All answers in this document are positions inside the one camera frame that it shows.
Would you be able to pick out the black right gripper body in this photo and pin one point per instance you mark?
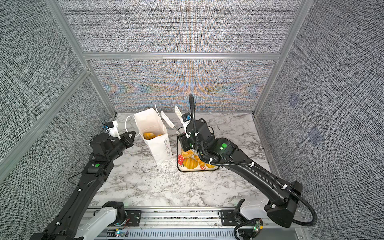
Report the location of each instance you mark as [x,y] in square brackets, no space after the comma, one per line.
[188,143]

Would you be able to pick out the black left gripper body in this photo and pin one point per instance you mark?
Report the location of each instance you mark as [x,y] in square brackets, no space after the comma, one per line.
[125,141]

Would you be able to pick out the round flaky pastry bread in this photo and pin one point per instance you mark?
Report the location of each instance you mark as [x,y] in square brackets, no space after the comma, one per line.
[187,154]

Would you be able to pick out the long twisted yellow bread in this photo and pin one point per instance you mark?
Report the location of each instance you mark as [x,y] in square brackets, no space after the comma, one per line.
[150,136]

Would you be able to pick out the white paper gift bag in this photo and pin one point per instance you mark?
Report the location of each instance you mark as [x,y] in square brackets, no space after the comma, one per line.
[150,121]

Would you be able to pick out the long striped croissant bread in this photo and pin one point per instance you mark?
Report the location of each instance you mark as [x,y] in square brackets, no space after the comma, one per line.
[200,162]

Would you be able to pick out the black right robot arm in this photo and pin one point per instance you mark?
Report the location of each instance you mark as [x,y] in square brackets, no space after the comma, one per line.
[282,195]

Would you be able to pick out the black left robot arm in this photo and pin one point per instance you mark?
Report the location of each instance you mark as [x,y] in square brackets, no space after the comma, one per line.
[106,149]

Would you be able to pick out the white strawberry tray black rim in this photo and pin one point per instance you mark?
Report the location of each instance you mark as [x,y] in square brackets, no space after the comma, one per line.
[183,169]

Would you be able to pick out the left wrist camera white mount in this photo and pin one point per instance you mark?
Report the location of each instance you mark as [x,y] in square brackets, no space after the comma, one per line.
[111,128]

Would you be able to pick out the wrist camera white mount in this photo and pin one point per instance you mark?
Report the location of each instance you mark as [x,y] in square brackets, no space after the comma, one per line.
[186,119]
[111,128]

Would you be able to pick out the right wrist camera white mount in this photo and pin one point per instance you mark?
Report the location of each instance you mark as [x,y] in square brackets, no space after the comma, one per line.
[186,119]

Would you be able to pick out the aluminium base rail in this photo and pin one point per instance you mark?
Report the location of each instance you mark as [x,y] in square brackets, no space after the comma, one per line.
[198,223]

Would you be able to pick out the aluminium cage frame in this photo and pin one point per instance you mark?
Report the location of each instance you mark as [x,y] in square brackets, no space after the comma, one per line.
[38,62]

